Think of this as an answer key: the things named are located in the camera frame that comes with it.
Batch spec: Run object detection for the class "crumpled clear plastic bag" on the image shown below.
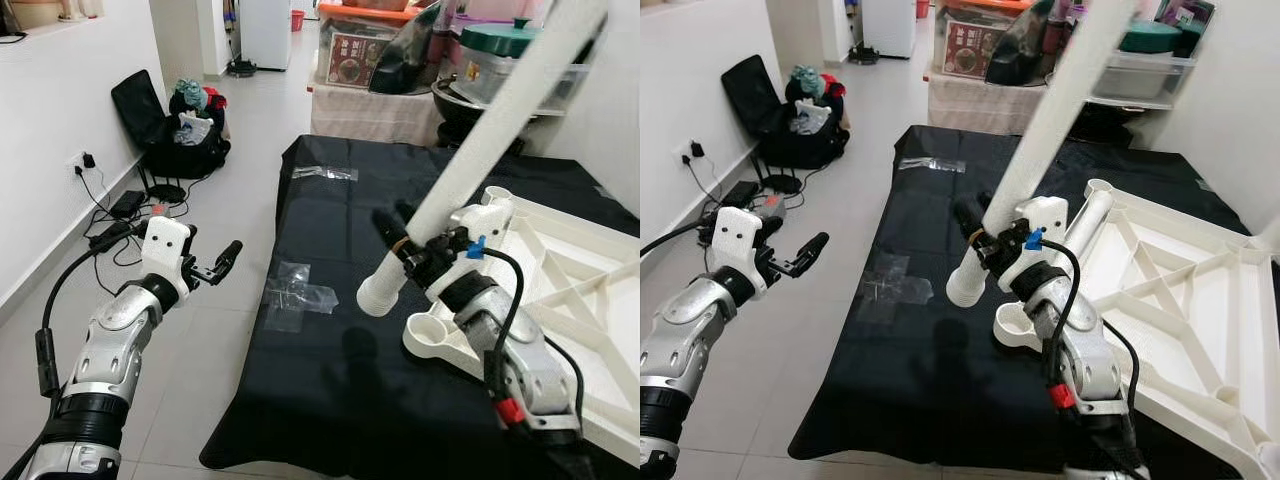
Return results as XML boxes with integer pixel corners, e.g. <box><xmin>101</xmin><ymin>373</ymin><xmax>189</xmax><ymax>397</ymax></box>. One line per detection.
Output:
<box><xmin>858</xmin><ymin>253</ymin><xmax>934</xmax><ymax>323</ymax></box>
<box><xmin>265</xmin><ymin>262</ymin><xmax>339</xmax><ymax>331</ymax></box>

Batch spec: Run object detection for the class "green pot lid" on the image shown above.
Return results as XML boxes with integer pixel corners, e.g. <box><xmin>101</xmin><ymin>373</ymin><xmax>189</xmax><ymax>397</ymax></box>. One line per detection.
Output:
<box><xmin>460</xmin><ymin>22</ymin><xmax>541</xmax><ymax>59</ymax></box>
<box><xmin>1120</xmin><ymin>20</ymin><xmax>1183</xmax><ymax>53</ymax></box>

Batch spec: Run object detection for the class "white plastic table top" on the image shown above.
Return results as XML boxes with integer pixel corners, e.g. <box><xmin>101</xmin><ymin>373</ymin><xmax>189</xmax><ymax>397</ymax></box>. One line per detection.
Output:
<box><xmin>403</xmin><ymin>187</ymin><xmax>641</xmax><ymax>466</ymax></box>
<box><xmin>993</xmin><ymin>180</ymin><xmax>1280</xmax><ymax>479</ymax></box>

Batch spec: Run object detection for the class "grey floor cable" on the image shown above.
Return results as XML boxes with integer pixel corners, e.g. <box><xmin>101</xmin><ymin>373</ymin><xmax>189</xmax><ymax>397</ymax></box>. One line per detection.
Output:
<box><xmin>688</xmin><ymin>158</ymin><xmax>736</xmax><ymax>211</ymax></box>
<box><xmin>78</xmin><ymin>168</ymin><xmax>151</xmax><ymax>296</ymax></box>

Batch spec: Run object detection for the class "black wok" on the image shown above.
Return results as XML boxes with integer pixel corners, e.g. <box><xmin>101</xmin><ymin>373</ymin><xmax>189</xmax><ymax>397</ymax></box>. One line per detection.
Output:
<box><xmin>1070</xmin><ymin>100</ymin><xmax>1141</xmax><ymax>146</ymax></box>
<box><xmin>432</xmin><ymin>80</ymin><xmax>521</xmax><ymax>151</ymax></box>

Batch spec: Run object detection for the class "dark printed packet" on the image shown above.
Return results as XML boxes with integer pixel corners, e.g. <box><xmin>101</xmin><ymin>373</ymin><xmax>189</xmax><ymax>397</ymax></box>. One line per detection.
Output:
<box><xmin>1155</xmin><ymin>0</ymin><xmax>1216</xmax><ymax>29</ymax></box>

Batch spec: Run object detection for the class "white plastic bag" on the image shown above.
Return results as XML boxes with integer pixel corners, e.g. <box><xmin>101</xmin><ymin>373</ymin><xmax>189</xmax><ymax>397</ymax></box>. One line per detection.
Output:
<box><xmin>175</xmin><ymin>112</ymin><xmax>216</xmax><ymax>146</ymax></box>
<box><xmin>790</xmin><ymin>100</ymin><xmax>833</xmax><ymax>136</ymax></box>

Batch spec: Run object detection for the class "white shelf board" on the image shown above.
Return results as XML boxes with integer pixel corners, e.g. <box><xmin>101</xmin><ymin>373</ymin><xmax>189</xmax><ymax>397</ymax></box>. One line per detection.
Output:
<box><xmin>1085</xmin><ymin>93</ymin><xmax>1176</xmax><ymax>111</ymax></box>

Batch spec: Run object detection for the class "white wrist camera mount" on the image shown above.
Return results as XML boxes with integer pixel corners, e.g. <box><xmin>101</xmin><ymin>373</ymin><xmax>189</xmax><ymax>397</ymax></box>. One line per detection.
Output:
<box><xmin>440</xmin><ymin>205</ymin><xmax>516</xmax><ymax>291</ymax></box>
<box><xmin>1005</xmin><ymin>197</ymin><xmax>1069</xmax><ymax>286</ymax></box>
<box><xmin>712</xmin><ymin>207</ymin><xmax>769</xmax><ymax>299</ymax></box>
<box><xmin>140</xmin><ymin>215</ymin><xmax>196</xmax><ymax>301</ymax></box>

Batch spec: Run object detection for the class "open black suitcase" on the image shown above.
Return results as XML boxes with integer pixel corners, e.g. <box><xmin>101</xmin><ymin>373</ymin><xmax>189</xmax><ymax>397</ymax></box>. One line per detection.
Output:
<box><xmin>110</xmin><ymin>70</ymin><xmax>231</xmax><ymax>181</ymax></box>
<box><xmin>720</xmin><ymin>55</ymin><xmax>851</xmax><ymax>171</ymax></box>

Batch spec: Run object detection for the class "clear storage box orange lid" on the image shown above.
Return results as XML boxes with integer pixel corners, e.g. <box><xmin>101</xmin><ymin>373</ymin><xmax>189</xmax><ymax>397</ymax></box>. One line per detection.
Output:
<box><xmin>935</xmin><ymin>0</ymin><xmax>1036</xmax><ymax>79</ymax></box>
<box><xmin>318</xmin><ymin>3</ymin><xmax>421</xmax><ymax>89</ymax></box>

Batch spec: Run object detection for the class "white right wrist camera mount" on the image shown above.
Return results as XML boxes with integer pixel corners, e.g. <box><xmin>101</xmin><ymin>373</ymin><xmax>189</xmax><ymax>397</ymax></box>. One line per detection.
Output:
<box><xmin>1005</xmin><ymin>197</ymin><xmax>1069</xmax><ymax>286</ymax></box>
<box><xmin>440</xmin><ymin>205</ymin><xmax>516</xmax><ymax>291</ymax></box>

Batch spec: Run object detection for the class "clear plastic storage box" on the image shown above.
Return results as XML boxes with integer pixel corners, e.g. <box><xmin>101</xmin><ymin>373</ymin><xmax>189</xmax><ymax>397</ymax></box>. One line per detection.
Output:
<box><xmin>1090</xmin><ymin>50</ymin><xmax>1196</xmax><ymax>101</ymax></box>
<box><xmin>460</xmin><ymin>52</ymin><xmax>591</xmax><ymax>111</ymax></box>

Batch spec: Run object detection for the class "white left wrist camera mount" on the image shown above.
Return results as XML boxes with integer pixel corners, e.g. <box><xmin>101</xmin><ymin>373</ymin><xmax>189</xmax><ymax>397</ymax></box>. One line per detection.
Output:
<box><xmin>712</xmin><ymin>207</ymin><xmax>769</xmax><ymax>299</ymax></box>
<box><xmin>140</xmin><ymin>215</ymin><xmax>196</xmax><ymax>301</ymax></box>

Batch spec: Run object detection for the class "white appliance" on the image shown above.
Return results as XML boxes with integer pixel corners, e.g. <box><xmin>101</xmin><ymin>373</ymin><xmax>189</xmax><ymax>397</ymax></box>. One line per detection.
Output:
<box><xmin>240</xmin><ymin>0</ymin><xmax>294</xmax><ymax>71</ymax></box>
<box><xmin>862</xmin><ymin>0</ymin><xmax>916</xmax><ymax>59</ymax></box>

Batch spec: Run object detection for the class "black cloth cover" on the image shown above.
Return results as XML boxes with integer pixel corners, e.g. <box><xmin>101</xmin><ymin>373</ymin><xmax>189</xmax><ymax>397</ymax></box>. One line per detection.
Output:
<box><xmin>788</xmin><ymin>125</ymin><xmax>1280</xmax><ymax>476</ymax></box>
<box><xmin>200</xmin><ymin>135</ymin><xmax>641</xmax><ymax>480</ymax></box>

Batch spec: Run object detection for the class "beige container orange lid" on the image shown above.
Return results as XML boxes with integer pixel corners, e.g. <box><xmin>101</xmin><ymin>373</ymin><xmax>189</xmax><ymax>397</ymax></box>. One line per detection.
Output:
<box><xmin>10</xmin><ymin>0</ymin><xmax>63</xmax><ymax>29</ymax></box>

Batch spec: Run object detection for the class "beige cloth covered table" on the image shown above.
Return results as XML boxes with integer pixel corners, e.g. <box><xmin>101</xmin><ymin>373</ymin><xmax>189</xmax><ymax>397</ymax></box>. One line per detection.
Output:
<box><xmin>310</xmin><ymin>85</ymin><xmax>441</xmax><ymax>148</ymax></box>
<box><xmin>928</xmin><ymin>75</ymin><xmax>1051</xmax><ymax>138</ymax></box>

